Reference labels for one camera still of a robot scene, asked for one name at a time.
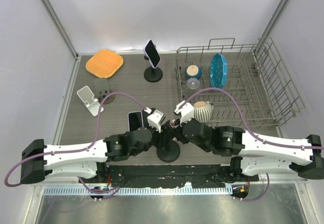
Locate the grey stand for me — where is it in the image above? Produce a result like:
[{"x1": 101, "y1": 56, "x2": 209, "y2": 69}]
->
[{"x1": 94, "y1": 78, "x2": 112, "y2": 103}]

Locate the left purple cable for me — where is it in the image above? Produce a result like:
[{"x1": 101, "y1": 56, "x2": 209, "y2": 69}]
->
[{"x1": 4, "y1": 91, "x2": 150, "y2": 204}]

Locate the blue mug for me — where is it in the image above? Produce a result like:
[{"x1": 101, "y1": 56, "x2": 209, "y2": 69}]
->
[{"x1": 185, "y1": 62, "x2": 202, "y2": 80}]

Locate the white cable duct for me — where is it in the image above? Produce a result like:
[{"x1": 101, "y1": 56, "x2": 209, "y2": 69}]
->
[{"x1": 43, "y1": 185, "x2": 232, "y2": 196}]

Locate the black round base stand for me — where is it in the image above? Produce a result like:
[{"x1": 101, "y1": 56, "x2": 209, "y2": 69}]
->
[{"x1": 154, "y1": 133, "x2": 180, "y2": 163}]

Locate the clear glass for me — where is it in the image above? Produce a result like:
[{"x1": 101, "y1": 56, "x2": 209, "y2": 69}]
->
[{"x1": 183, "y1": 77, "x2": 200, "y2": 100}]

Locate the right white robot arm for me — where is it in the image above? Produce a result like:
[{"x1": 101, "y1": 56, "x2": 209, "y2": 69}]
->
[{"x1": 170, "y1": 119, "x2": 323, "y2": 181}]

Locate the purple cable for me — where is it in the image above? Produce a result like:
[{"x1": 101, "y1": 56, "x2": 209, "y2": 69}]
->
[
  {"x1": 182, "y1": 87, "x2": 324, "y2": 202},
  {"x1": 4, "y1": 91, "x2": 150, "y2": 204}
]

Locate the lavender case phone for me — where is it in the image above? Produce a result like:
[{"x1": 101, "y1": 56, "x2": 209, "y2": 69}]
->
[{"x1": 128, "y1": 111, "x2": 144, "y2": 132}]

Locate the black tall pole stand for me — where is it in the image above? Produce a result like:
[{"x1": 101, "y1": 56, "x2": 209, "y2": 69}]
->
[{"x1": 144, "y1": 55, "x2": 163, "y2": 82}]

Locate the white phone stand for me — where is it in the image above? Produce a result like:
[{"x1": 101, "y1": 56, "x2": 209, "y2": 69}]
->
[{"x1": 76, "y1": 86, "x2": 104, "y2": 117}]

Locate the white case phone on pole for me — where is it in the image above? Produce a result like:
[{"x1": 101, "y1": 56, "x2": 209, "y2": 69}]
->
[{"x1": 143, "y1": 39, "x2": 161, "y2": 69}]

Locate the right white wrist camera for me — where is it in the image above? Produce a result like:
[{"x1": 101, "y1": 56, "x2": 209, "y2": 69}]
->
[{"x1": 173, "y1": 101, "x2": 194, "y2": 126}]

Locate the orange woven mat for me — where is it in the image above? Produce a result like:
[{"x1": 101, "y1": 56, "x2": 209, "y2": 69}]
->
[{"x1": 86, "y1": 49, "x2": 124, "y2": 78}]

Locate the grey wire dish rack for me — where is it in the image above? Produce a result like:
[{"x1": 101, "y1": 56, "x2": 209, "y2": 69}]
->
[{"x1": 176, "y1": 37, "x2": 305, "y2": 131}]

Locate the pink case phone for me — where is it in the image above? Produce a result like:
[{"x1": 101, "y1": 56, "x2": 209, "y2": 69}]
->
[{"x1": 170, "y1": 119, "x2": 177, "y2": 128}]

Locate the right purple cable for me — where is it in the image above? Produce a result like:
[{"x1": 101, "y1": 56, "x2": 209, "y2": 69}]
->
[{"x1": 182, "y1": 87, "x2": 324, "y2": 202}]

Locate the teal speckled plate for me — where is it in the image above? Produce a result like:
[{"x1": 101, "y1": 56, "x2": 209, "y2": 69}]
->
[{"x1": 210, "y1": 53, "x2": 228, "y2": 89}]

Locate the striped ceramic mug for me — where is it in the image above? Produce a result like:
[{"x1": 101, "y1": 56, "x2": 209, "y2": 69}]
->
[{"x1": 193, "y1": 101, "x2": 214, "y2": 122}]

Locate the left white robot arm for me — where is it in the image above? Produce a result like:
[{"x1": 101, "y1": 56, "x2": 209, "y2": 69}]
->
[{"x1": 20, "y1": 127, "x2": 166, "y2": 185}]

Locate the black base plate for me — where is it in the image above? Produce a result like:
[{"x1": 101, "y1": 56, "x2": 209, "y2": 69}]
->
[{"x1": 83, "y1": 164, "x2": 259, "y2": 189}]

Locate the black phone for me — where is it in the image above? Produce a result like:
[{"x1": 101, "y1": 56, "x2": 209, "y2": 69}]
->
[{"x1": 142, "y1": 110, "x2": 149, "y2": 128}]

